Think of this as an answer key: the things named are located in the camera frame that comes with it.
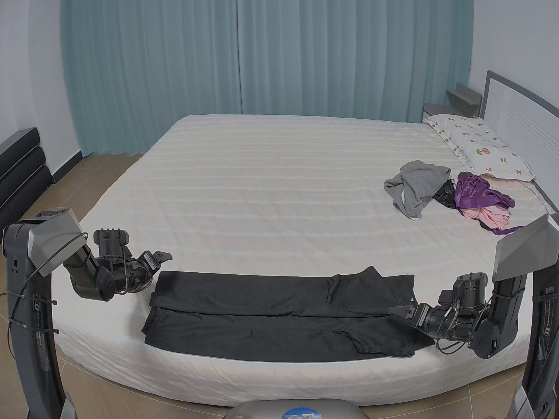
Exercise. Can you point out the pink garment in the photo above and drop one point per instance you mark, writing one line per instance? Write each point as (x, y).
(491, 217)

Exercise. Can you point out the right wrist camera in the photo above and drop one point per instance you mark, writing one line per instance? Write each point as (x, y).
(447, 298)

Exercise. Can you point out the blue-green curtain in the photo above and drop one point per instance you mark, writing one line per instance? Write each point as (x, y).
(349, 42)
(153, 59)

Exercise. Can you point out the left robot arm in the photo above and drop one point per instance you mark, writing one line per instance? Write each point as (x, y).
(48, 234)

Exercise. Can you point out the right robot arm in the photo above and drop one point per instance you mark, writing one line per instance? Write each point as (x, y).
(524, 251)

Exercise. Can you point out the purple garment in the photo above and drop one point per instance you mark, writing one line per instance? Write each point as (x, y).
(474, 190)

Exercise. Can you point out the white printed pillow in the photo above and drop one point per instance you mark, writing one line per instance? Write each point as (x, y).
(480, 146)

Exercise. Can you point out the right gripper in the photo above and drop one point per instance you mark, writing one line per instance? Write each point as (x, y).
(423, 317)

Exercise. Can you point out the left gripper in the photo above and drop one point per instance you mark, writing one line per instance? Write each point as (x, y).
(146, 266)

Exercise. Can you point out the grey bedside table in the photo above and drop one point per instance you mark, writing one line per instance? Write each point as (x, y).
(458, 98)

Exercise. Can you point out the grey garment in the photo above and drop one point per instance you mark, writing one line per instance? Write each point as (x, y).
(417, 186)

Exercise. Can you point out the small black shiny garment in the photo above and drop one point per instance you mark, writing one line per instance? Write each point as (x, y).
(445, 194)

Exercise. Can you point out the bed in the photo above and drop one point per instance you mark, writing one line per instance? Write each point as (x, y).
(270, 199)

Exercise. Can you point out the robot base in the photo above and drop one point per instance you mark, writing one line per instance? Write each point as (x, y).
(292, 410)

